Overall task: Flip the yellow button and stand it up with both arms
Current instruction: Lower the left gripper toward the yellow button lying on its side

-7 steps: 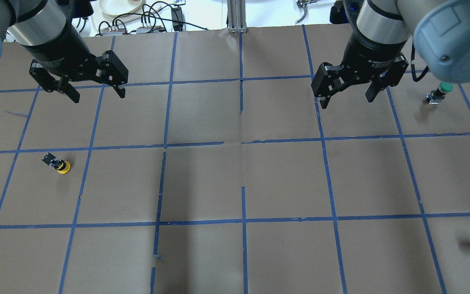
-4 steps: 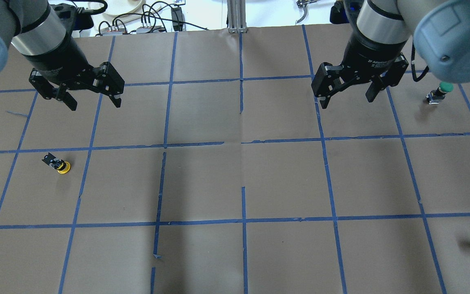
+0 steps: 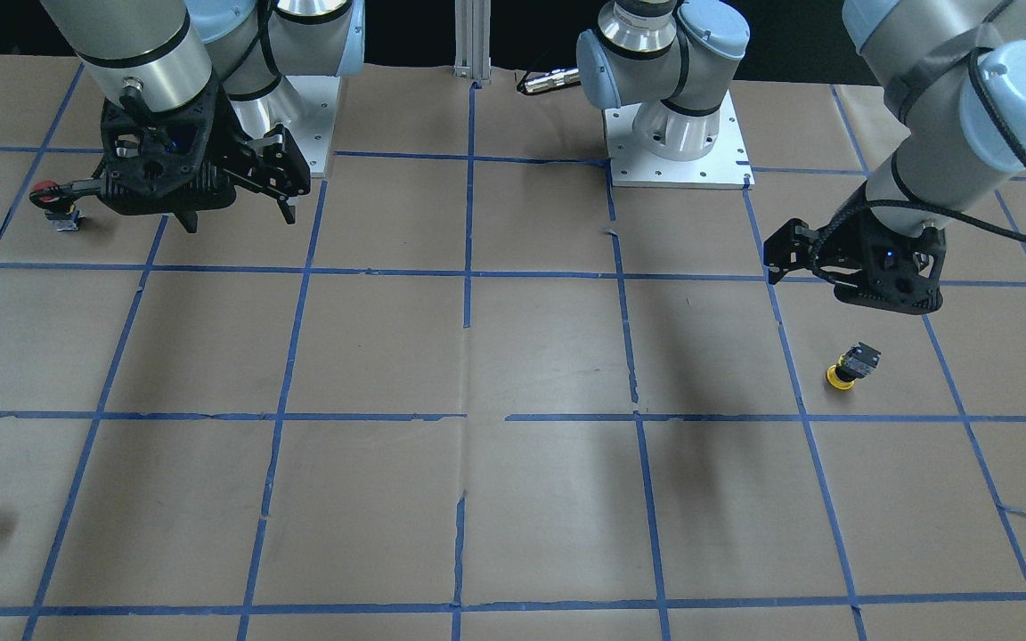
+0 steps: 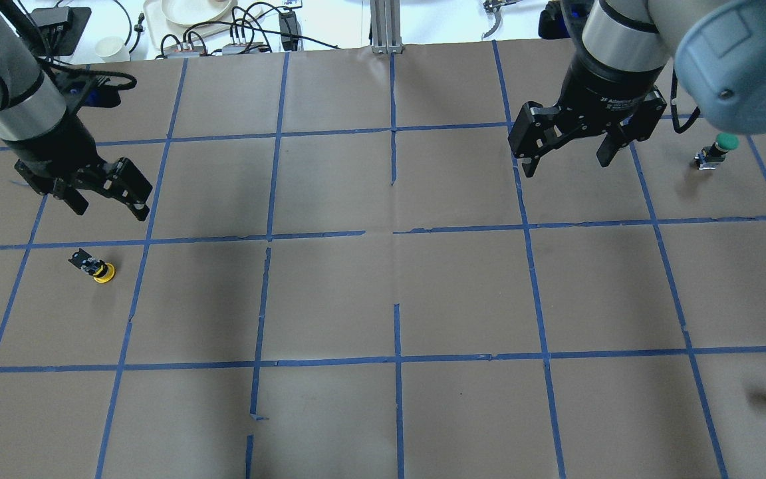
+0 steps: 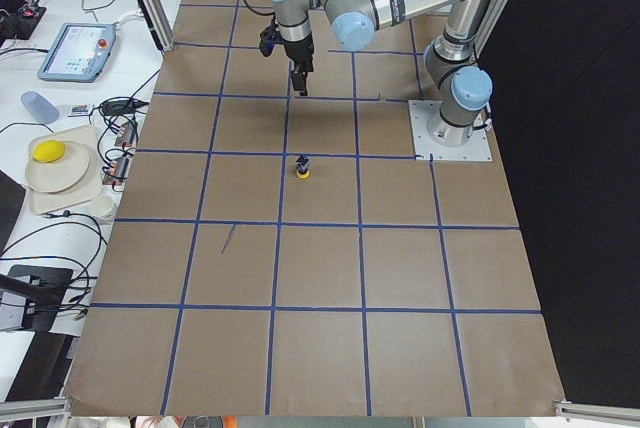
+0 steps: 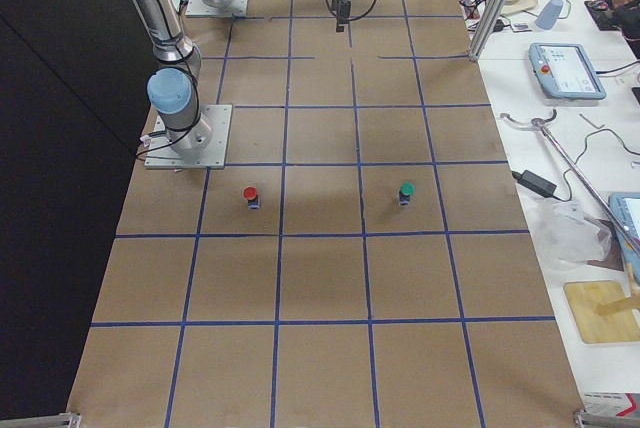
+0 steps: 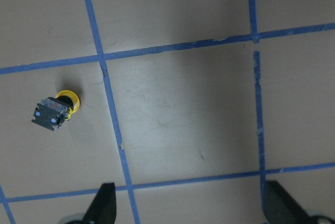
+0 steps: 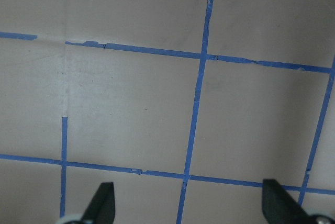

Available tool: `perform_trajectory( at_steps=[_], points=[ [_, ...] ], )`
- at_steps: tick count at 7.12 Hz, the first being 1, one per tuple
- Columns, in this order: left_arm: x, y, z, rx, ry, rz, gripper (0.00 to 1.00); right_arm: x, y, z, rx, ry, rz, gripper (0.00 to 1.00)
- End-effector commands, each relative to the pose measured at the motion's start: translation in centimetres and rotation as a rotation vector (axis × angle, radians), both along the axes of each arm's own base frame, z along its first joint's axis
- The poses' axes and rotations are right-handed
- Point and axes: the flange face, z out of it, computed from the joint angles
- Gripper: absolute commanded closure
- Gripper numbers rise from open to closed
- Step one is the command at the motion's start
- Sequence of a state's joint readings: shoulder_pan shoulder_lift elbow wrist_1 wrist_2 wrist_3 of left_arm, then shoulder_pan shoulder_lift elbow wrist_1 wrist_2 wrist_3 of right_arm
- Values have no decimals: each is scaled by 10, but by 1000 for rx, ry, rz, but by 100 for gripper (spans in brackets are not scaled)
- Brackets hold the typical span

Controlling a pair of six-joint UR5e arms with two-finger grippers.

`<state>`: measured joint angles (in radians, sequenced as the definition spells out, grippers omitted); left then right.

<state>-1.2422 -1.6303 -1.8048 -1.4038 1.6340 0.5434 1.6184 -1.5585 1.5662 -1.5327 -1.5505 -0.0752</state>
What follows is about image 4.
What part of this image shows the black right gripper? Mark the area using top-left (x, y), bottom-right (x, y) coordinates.
top-left (508, 53), bottom-right (666, 178)

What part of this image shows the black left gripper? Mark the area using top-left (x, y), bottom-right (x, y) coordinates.
top-left (9, 117), bottom-right (153, 222)

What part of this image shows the yellow push button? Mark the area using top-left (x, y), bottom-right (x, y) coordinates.
top-left (68, 248), bottom-right (116, 284)

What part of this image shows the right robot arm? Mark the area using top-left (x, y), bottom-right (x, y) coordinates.
top-left (508, 1), bottom-right (766, 177)

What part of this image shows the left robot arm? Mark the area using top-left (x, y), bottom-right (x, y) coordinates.
top-left (0, 1), bottom-right (153, 221)

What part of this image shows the green push button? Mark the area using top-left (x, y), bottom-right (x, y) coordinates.
top-left (694, 132), bottom-right (741, 172)

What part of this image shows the white paper cup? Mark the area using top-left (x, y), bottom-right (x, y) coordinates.
top-left (94, 36), bottom-right (131, 63)

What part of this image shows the power strip with plugs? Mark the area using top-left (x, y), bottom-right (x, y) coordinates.
top-left (162, 42), bottom-right (271, 59)

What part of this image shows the beige plate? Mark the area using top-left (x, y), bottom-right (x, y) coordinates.
top-left (159, 0), bottom-right (234, 27)

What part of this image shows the black power adapter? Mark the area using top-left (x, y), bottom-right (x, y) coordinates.
top-left (279, 10), bottom-right (301, 51)

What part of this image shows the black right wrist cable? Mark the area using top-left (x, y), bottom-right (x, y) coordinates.
top-left (669, 67), bottom-right (702, 135)

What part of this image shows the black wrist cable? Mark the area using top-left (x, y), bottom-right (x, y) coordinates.
top-left (669, 67), bottom-right (702, 135)
top-left (0, 0), bottom-right (138, 90)

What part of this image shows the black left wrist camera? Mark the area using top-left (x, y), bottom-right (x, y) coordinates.
top-left (55, 72), bottom-right (122, 113)

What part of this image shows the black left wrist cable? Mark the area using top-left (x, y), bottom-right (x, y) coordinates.
top-left (0, 0), bottom-right (138, 90)

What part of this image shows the aluminium frame post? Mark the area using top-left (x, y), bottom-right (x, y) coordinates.
top-left (370, 0), bottom-right (404, 55)

